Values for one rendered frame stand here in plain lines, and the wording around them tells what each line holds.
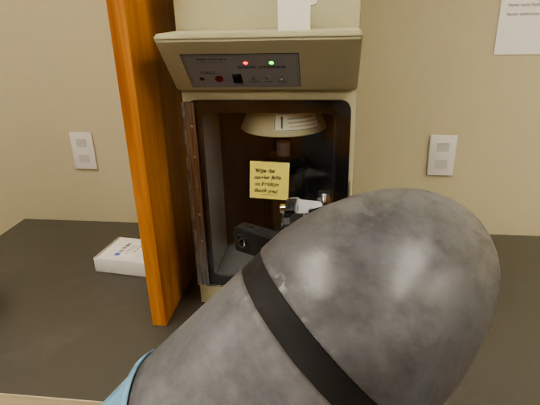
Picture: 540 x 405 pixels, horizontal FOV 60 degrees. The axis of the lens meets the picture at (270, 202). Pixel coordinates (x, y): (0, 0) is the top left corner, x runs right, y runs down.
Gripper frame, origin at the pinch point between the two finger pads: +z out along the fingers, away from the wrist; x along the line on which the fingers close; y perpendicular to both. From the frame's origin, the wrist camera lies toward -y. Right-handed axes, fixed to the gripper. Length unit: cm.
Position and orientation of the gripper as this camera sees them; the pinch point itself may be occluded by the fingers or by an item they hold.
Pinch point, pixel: (293, 208)
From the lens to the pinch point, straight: 87.3
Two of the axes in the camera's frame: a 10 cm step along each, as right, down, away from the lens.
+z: 1.2, -3.8, 9.2
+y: 9.9, 0.0, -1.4
